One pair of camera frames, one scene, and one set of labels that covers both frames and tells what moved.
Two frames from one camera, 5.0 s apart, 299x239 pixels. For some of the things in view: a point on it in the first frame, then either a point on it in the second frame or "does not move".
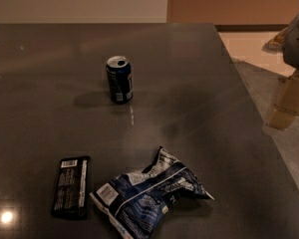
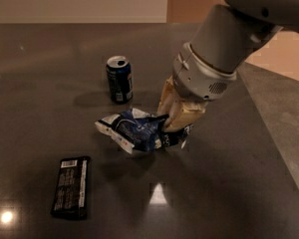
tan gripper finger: x=292 y=100 -> x=193 y=77
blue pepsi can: x=120 y=79 does not move
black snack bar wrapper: x=70 y=197 does not move
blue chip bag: x=138 y=201 -> x=139 y=130
